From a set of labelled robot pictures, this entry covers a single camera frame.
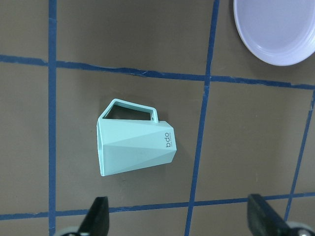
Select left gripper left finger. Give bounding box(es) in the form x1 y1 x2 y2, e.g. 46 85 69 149
76 197 109 236

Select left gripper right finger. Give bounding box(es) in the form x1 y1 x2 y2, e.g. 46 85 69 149
247 194 295 236

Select mint green faceted cup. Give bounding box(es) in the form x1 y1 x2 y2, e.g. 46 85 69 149
96 98 177 177

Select lilac plate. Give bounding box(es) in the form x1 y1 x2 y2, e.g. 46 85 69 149
233 0 315 66

